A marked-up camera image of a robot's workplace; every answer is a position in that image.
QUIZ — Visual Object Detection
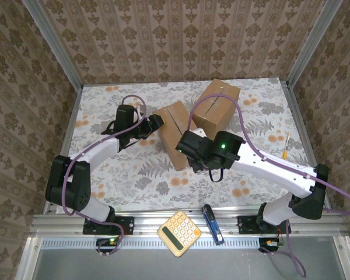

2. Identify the brown cardboard box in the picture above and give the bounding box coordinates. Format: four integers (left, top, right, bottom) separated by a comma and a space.
191, 78, 241, 138
152, 100, 199, 172

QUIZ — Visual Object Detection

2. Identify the yellow white pen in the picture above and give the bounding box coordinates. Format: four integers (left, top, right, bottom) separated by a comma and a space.
282, 133, 291, 160

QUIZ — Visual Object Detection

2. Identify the floral tablecloth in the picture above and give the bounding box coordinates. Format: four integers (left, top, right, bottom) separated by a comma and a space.
55, 77, 327, 215

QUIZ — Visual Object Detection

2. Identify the blue black stapler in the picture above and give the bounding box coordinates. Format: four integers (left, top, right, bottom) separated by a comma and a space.
201, 204, 225, 245

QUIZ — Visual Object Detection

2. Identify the yellow calculator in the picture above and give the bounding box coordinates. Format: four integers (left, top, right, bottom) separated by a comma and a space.
157, 210, 201, 258

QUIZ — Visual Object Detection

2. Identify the small black controller board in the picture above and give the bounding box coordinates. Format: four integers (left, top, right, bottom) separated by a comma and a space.
258, 237, 284, 253
96, 237, 120, 253

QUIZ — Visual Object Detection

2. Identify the grey metal panel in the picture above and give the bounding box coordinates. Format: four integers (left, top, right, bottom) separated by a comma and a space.
16, 236, 350, 280

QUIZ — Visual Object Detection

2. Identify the thin black wire loop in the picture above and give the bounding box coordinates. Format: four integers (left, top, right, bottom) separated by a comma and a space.
208, 167, 224, 183

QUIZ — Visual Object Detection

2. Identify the aluminium side rail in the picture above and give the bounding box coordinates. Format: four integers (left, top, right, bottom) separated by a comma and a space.
42, 84, 84, 215
281, 78, 338, 214

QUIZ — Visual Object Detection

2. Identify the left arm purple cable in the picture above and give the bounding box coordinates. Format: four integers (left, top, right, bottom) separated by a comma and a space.
61, 94, 148, 257

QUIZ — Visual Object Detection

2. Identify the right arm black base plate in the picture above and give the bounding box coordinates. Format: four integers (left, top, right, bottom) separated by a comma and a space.
237, 215, 292, 235

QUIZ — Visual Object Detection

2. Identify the aluminium cross rail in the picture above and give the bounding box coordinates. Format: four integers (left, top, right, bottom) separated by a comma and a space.
29, 212, 349, 237

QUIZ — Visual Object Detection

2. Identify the aluminium frame post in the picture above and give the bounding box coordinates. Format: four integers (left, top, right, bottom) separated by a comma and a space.
285, 0, 345, 88
20, 0, 85, 91

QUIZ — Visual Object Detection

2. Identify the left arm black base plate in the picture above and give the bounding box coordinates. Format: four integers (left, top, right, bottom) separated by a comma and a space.
82, 216, 135, 236

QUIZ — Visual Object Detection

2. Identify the white slotted cable duct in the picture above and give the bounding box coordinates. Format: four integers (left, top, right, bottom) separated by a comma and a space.
40, 237, 265, 250

